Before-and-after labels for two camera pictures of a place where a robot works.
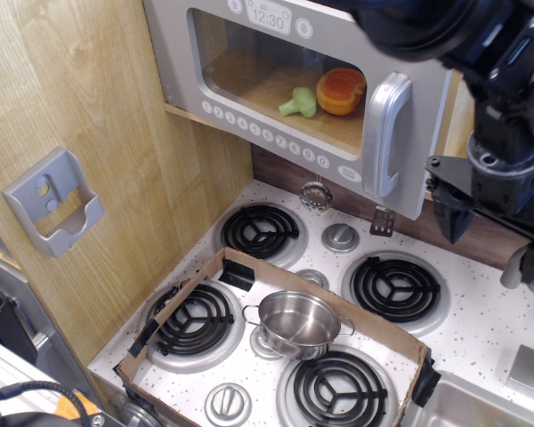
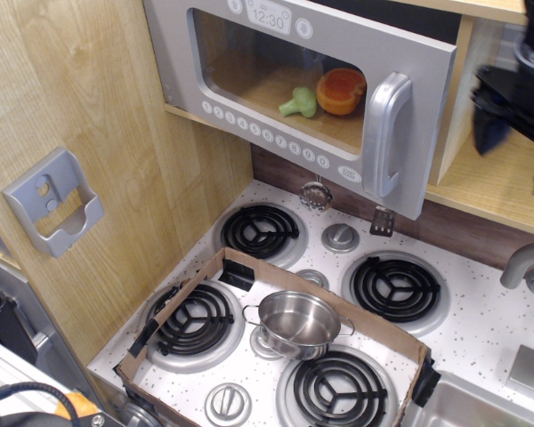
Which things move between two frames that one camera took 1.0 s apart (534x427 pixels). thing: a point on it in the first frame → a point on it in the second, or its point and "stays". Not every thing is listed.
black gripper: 522,200 → 521,100
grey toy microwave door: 307,85 stays
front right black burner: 339,389 stays
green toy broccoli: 303,100 stays
